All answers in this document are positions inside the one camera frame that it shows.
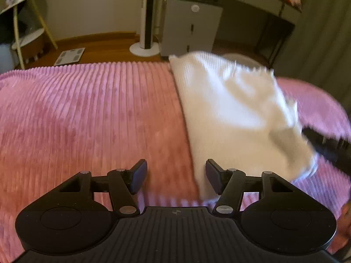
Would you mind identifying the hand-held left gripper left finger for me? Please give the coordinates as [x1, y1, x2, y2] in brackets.
[59, 159, 149, 217]

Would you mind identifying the white tower fan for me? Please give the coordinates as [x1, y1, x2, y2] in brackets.
[129, 0, 161, 57]

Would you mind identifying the white bin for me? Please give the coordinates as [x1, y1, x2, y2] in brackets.
[0, 43, 15, 73]

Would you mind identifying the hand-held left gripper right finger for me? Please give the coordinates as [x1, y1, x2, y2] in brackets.
[206, 158, 295, 216]

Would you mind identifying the grey bedside cabinet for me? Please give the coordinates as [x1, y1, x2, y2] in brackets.
[160, 0, 223, 58]

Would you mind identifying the pink ribbed blanket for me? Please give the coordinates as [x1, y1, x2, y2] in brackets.
[0, 62, 351, 258]

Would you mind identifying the white bathroom scale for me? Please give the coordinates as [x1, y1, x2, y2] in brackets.
[53, 48, 86, 66]

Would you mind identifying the person's right forearm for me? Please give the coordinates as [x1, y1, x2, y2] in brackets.
[328, 200, 351, 256]

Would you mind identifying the grey desk with black legs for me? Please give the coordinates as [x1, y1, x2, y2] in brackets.
[197, 0, 302, 67]

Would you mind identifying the wooden shelf rack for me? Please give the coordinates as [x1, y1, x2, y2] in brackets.
[0, 0, 59, 70]

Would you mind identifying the grey curtain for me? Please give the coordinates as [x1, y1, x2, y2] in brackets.
[270, 0, 351, 110]

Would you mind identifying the white knit garment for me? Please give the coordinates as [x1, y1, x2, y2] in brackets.
[168, 51, 319, 201]

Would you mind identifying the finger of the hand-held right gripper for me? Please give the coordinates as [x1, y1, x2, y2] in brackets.
[301, 126, 351, 174]

